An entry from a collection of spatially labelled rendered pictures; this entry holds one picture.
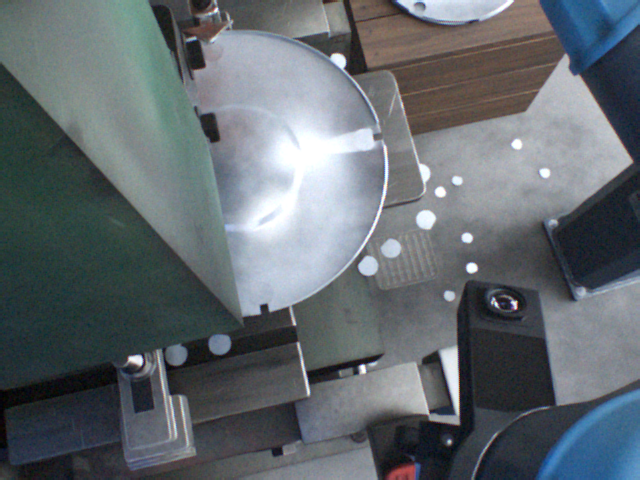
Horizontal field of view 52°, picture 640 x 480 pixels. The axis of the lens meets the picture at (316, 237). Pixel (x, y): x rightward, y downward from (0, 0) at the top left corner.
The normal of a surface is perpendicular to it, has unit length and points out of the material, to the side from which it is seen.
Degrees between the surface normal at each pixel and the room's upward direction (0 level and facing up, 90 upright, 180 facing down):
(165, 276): 90
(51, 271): 90
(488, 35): 0
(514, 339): 35
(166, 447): 0
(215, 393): 0
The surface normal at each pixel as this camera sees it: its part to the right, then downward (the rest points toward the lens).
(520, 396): 0.07, -0.76
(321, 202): 0.00, -0.25
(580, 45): -0.93, 0.34
